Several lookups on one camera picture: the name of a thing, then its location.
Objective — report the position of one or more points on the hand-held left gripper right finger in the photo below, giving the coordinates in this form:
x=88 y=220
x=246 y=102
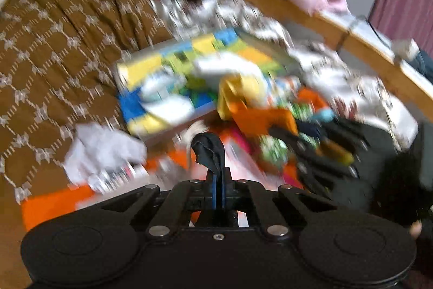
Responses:
x=226 y=189

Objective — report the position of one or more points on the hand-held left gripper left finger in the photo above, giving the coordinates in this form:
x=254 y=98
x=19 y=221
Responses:
x=213 y=187

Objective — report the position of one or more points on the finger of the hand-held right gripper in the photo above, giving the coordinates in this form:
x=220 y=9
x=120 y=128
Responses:
x=341 y=133
x=321 y=174

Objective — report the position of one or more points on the navy cloth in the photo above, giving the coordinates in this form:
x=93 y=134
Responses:
x=208 y=148

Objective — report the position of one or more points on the grey cloth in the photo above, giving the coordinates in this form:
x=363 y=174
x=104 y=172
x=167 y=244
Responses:
x=105 y=150

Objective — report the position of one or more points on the cartoon printed box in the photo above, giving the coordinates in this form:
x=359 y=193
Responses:
x=145 y=69

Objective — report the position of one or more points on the yellow sock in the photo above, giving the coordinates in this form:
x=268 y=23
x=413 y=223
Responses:
x=236 y=92

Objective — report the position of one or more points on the white printed baby cloth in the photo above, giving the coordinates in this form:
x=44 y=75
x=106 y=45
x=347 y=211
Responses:
x=162 y=102

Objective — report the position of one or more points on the white power adapter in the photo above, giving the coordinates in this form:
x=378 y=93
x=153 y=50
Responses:
x=406 y=48

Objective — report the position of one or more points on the blue jeans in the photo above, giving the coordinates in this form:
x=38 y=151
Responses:
x=427 y=67

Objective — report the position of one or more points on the colourful striped blanket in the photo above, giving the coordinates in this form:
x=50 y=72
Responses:
x=50 y=207

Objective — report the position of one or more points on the brown patterned duvet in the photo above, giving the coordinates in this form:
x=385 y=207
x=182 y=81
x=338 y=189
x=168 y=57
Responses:
x=50 y=55

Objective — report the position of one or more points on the wooden bed frame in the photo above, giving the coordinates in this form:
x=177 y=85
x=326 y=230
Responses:
x=372 y=48

